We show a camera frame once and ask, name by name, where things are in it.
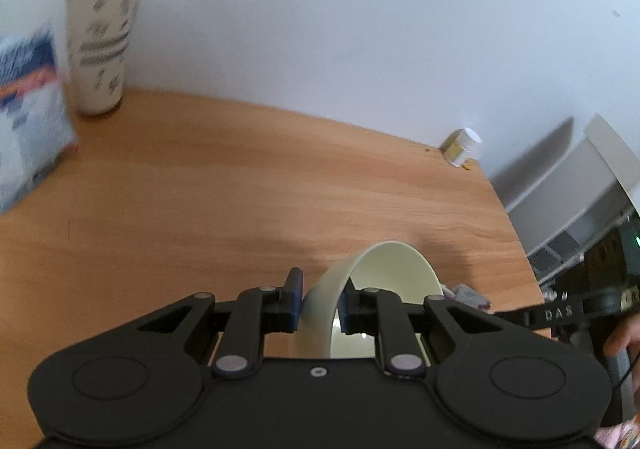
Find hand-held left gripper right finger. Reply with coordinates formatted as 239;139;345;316
337;286;506;380

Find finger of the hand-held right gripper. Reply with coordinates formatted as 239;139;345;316
492;309;533;330

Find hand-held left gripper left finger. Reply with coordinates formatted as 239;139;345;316
135;267;305;380

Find pink cleaning cloth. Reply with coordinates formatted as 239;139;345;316
440;283;493;312

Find cream ceramic bowl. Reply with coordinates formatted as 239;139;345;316
299;240;443;360

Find person's right hand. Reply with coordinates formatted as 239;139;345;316
602;313;640;361

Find dark electronic device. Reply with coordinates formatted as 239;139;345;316
582;211;640;291

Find white radiator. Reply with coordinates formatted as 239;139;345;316
492;114;640;287

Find pink patterned clothing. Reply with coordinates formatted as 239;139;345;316
594;419;640;449

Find small white lidded jar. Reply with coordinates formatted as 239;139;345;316
440;127;483;168

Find white patterned cup red lid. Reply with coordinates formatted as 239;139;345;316
62;0;146;118

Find blue white snack packet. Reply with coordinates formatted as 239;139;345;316
0;21;80;214

